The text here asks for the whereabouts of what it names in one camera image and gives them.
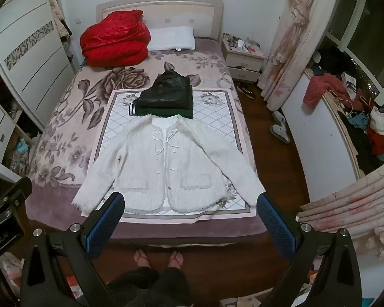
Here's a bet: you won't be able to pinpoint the white charging cable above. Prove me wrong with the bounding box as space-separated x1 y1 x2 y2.
326 90 356 113

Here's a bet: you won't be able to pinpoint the white diamond pattern mat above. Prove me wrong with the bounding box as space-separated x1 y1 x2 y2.
81 88 260 226

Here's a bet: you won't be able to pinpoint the tied pink floral curtain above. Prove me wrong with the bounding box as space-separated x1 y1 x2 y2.
259 0 347 112

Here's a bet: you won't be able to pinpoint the white fuzzy jacket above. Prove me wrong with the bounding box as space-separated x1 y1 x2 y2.
71 114 266 215

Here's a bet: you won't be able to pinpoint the person's right leg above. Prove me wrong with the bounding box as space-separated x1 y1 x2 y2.
157 249 191 307

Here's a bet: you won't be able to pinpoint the red padded garment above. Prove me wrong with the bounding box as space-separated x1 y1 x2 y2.
303 72 351 107

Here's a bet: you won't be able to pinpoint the floral pink blanket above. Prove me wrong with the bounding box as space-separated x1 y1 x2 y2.
26 37 269 240

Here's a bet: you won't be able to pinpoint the white cloth bag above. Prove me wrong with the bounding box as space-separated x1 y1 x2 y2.
369 106 384 137

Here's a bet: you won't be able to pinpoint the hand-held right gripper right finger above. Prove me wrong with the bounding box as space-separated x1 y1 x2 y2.
257 193 362 307

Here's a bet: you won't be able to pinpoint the black sneaker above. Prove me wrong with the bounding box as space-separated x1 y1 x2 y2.
236 82 256 100

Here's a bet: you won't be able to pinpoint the bed with beige headboard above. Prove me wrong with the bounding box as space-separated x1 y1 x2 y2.
26 0 269 247

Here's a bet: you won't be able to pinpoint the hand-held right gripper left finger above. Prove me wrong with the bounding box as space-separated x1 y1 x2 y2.
19 192 126 307

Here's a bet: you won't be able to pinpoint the beige nightstand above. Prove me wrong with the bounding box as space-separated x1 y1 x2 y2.
221 35 265 82

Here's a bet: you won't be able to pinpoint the white wardrobe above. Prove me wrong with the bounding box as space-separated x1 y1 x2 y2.
0 0 75 133

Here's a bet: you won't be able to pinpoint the dark green folded jacket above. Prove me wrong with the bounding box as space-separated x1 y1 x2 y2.
129 71 194 119

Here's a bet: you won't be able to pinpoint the clutter of small bottles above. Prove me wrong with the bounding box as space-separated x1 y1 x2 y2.
223 33 263 56

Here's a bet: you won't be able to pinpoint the papers on floor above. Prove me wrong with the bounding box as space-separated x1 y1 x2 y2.
218 286 312 307

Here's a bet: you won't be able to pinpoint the hanging beige clothes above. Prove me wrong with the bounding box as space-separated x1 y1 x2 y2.
47 0 73 47

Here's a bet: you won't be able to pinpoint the person's leg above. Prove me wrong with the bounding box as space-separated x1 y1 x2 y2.
108 248 161 307
157 249 191 307

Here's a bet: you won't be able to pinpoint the window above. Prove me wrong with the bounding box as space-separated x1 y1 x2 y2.
320 0 384 106

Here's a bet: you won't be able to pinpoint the pile of mixed clothes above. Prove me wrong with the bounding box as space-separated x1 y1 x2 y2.
338 102 384 175

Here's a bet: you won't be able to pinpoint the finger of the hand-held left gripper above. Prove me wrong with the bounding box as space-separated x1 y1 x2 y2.
0 177 33 222

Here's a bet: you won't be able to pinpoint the loose pink floral curtain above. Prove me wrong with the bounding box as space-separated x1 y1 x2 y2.
298 159 384 254

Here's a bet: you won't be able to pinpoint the white pillow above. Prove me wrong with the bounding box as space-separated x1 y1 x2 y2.
146 26 196 52

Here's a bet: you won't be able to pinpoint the white drawer cabinet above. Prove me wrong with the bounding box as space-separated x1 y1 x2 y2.
0 101 40 184

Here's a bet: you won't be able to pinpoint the person's left leg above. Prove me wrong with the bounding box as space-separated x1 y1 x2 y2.
108 248 161 307

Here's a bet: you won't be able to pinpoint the red quilt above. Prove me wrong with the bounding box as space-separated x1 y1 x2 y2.
80 10 152 69

